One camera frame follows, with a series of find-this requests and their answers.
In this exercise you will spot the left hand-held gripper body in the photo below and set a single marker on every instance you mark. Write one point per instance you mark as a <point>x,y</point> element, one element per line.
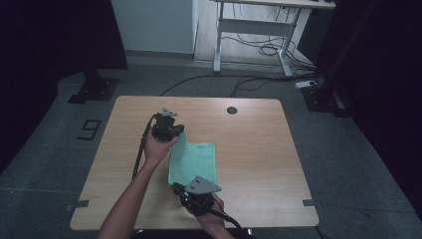
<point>164,127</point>

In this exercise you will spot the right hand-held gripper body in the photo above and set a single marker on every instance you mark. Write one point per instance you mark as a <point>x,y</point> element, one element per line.
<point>200,200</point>

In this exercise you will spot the green cloth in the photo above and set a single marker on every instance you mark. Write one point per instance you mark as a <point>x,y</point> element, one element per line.
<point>192,162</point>

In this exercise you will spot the person's right hand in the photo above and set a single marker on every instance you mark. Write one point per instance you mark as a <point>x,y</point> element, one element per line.
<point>212,219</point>

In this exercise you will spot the person's left hand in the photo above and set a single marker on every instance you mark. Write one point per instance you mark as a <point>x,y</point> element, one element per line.
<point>154,149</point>

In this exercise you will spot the black table grommet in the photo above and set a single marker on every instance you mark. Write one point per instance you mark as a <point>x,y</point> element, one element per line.
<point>232,110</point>

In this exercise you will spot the black stand base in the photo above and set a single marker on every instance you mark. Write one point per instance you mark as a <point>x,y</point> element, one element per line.
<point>96,89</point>
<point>320,99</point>

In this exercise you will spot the grey tape piece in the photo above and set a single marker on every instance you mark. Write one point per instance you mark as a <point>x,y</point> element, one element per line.
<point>78,204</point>
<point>310,202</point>

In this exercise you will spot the white power strip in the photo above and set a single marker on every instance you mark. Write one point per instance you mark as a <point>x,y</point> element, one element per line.
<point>306,84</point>

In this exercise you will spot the black curtain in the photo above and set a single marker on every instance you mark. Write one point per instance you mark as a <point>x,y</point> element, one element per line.
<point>49,40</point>
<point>381,66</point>

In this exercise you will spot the white desk frame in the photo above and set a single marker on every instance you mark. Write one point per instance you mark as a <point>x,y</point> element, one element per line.
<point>255,27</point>

